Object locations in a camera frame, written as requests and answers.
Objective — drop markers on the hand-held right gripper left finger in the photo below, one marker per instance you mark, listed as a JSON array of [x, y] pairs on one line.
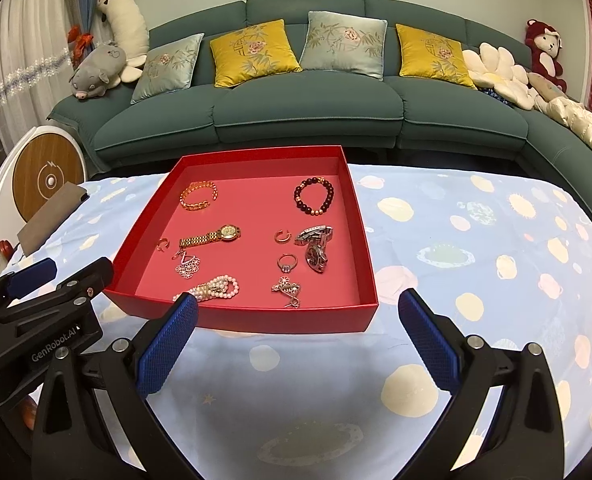
[[168, 345]]

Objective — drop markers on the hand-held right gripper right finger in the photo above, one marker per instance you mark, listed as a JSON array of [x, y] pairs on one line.
[[428, 345]]

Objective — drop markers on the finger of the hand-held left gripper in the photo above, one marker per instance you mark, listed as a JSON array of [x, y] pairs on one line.
[[30, 272], [85, 280]]

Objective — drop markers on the silver flower pendant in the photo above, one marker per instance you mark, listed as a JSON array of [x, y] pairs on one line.
[[188, 265]]

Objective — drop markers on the gold hoop earring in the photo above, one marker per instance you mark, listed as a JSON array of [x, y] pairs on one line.
[[278, 236], [163, 247]]

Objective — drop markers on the gold wrist watch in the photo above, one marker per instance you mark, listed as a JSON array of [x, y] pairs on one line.
[[228, 232]]

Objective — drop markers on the flower brooch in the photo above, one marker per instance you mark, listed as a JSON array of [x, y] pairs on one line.
[[286, 288]]

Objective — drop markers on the silver metal watch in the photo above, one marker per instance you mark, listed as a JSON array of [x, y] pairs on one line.
[[318, 255]]

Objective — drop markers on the red cardboard box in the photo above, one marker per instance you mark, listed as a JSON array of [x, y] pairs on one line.
[[246, 220]]

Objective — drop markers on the brown flat pad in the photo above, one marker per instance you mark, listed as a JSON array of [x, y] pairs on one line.
[[45, 220]]

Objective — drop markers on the round white wooden device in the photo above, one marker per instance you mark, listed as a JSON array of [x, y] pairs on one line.
[[45, 160]]

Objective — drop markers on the grey pig plush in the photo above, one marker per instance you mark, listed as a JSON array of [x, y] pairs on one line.
[[98, 72]]

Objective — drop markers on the white sheer curtain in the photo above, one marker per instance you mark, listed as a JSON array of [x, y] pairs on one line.
[[25, 60]]

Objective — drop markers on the pale blue floral pillow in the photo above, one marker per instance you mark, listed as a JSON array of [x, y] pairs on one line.
[[343, 45], [165, 70]]

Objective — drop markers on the red bow curtain tie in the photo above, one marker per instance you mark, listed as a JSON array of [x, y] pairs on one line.
[[81, 42]]

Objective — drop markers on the long white cow plush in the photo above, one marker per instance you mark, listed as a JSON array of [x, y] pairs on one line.
[[123, 25]]

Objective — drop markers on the dark blue patterned cushion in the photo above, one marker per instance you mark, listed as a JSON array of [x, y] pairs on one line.
[[496, 95]]

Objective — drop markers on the cream quilted blanket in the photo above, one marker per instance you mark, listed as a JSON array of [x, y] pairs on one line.
[[586, 125]]

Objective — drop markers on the green sofa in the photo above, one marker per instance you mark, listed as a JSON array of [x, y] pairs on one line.
[[301, 105]]

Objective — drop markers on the blue curtain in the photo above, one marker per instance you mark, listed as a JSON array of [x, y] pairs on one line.
[[88, 0]]

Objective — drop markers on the yellow embroidered pillow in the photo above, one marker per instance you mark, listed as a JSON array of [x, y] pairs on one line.
[[428, 55], [253, 55]]

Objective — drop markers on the beige plush toy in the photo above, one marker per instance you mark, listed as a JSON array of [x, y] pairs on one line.
[[546, 87]]

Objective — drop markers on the white flower cushion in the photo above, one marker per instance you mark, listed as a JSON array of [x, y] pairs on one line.
[[501, 67]]

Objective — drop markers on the red monkey plush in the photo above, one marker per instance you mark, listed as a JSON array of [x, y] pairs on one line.
[[543, 60]]

